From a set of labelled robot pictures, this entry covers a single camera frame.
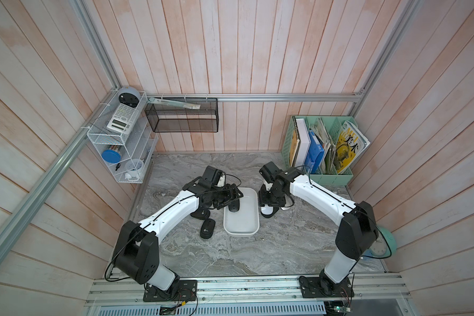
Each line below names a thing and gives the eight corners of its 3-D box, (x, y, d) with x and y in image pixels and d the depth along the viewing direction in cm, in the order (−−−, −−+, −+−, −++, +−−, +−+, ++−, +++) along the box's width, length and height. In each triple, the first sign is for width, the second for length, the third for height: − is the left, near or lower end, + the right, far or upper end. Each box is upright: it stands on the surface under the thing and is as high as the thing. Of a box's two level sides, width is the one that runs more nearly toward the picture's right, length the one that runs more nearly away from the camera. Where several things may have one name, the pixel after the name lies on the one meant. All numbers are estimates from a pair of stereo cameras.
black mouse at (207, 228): (198, 237, 89) (198, 235, 87) (205, 219, 94) (204, 217, 92) (210, 240, 88) (210, 238, 86) (216, 222, 93) (215, 220, 91)
